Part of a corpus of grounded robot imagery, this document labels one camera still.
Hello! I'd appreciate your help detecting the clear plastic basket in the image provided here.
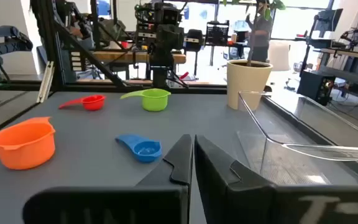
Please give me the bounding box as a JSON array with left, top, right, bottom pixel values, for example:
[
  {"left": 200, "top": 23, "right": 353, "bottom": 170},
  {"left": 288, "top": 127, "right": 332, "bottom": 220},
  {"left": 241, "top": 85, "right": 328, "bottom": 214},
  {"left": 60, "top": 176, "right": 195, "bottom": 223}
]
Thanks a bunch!
[{"left": 236, "top": 90, "right": 358, "bottom": 187}]

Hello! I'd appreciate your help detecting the black aluminium table frame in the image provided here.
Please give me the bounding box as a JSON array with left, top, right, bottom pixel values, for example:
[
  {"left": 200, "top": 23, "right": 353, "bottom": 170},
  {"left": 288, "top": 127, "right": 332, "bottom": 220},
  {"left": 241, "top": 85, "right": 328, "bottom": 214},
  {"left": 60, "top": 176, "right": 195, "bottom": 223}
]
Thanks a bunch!
[{"left": 0, "top": 0, "right": 358, "bottom": 184}]

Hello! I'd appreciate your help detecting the wooden workbench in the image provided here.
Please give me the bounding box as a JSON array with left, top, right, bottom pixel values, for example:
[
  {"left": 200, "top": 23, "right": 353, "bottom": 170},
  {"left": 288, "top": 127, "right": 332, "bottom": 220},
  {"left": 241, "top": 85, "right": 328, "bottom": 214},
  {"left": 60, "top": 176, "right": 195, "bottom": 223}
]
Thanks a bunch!
[{"left": 91, "top": 49, "right": 188, "bottom": 65}]

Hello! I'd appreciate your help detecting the black plastic crate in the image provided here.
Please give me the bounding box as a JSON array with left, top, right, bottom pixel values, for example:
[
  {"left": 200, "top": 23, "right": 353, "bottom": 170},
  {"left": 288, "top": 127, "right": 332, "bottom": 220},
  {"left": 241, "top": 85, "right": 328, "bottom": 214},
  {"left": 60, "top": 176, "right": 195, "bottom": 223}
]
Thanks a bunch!
[{"left": 205, "top": 21, "right": 230, "bottom": 47}]

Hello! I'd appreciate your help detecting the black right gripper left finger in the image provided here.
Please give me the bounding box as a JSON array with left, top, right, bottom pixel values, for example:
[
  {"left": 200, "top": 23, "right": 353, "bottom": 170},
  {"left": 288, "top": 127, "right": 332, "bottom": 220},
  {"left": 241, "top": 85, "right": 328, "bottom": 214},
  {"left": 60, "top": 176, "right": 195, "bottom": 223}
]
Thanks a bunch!
[{"left": 22, "top": 133, "right": 194, "bottom": 224}]

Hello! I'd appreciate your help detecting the white cylindrical bin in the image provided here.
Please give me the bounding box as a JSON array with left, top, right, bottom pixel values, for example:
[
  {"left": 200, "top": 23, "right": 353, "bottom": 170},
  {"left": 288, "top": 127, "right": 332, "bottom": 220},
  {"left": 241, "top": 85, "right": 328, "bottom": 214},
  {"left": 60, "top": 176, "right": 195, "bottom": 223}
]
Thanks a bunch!
[{"left": 268, "top": 42, "right": 291, "bottom": 71}]

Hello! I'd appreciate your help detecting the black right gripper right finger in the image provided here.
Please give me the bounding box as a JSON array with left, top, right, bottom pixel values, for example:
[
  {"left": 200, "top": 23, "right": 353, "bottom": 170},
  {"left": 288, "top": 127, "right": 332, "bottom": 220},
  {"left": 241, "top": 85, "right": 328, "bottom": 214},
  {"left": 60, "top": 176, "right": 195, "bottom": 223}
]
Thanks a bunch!
[{"left": 194, "top": 134, "right": 358, "bottom": 224}]

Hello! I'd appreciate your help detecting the white slat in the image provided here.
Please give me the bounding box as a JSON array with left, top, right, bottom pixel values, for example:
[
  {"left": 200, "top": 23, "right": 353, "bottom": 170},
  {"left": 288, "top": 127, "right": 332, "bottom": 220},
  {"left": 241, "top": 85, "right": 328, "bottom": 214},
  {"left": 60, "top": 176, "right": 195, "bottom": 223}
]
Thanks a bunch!
[{"left": 36, "top": 60, "right": 55, "bottom": 103}]

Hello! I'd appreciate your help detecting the cream ribbed plant pot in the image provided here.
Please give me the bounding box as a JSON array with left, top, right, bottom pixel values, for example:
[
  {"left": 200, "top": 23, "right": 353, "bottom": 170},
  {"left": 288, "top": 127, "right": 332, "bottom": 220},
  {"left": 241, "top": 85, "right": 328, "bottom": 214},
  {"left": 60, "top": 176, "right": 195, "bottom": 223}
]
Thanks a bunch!
[{"left": 226, "top": 59, "right": 273, "bottom": 111}]

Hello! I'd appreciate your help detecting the black computer box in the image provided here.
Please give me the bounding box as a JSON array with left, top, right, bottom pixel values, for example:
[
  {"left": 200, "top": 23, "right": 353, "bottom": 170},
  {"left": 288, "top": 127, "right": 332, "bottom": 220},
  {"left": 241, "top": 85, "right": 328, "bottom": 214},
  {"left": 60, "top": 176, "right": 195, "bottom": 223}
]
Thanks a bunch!
[{"left": 296, "top": 70, "right": 336, "bottom": 106}]

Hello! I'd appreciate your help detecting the red measuring cup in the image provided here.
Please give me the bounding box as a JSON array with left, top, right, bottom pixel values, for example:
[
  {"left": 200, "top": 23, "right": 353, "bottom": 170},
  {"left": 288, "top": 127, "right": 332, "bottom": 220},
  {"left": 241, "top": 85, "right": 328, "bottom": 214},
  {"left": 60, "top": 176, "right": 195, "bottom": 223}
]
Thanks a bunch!
[{"left": 58, "top": 94, "right": 106, "bottom": 111}]

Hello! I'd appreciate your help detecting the orange measuring cup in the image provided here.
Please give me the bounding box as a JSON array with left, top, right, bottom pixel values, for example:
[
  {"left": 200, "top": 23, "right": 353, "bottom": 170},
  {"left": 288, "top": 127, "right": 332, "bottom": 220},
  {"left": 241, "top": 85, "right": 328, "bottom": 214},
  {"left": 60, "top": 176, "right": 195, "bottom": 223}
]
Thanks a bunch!
[{"left": 0, "top": 116, "right": 57, "bottom": 170}]

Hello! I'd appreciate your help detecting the green measuring cup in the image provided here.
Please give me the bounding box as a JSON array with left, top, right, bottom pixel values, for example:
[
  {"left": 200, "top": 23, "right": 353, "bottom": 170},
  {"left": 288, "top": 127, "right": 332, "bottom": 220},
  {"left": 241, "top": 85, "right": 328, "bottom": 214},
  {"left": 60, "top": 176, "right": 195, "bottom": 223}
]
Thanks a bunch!
[{"left": 119, "top": 88, "right": 172, "bottom": 112}]

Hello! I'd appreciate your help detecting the black monitor on stand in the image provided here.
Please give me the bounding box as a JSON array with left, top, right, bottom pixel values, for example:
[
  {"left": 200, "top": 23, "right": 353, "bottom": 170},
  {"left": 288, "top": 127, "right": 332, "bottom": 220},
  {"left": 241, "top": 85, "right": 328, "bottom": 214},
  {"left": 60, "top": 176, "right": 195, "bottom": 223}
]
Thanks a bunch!
[{"left": 314, "top": 8, "right": 344, "bottom": 32}]

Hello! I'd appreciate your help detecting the green leafy plant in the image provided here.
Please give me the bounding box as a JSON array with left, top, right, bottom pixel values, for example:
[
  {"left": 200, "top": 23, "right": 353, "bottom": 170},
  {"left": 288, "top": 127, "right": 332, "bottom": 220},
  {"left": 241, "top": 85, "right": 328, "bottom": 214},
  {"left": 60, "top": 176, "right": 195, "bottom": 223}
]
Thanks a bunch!
[{"left": 222, "top": 0, "right": 287, "bottom": 67}]

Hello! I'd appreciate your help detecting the person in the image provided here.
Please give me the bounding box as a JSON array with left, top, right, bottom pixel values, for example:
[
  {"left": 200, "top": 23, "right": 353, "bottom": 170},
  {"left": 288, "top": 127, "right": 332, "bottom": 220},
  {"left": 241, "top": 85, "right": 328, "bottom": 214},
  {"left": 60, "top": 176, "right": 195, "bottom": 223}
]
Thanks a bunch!
[{"left": 246, "top": 2, "right": 273, "bottom": 63}]

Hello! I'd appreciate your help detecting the blue measuring cup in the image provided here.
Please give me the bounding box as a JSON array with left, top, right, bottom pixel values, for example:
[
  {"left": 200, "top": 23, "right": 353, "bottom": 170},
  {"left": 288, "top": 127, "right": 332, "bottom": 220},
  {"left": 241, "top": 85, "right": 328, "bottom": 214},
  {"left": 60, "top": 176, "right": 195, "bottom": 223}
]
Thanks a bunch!
[{"left": 114, "top": 134, "right": 163, "bottom": 164}]

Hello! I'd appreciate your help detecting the wooden desk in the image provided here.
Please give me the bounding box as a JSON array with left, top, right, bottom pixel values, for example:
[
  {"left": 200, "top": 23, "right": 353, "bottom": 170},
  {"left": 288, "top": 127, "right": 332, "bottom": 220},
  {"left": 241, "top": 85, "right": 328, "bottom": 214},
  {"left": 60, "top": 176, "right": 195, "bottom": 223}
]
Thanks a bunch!
[{"left": 320, "top": 46, "right": 358, "bottom": 63}]

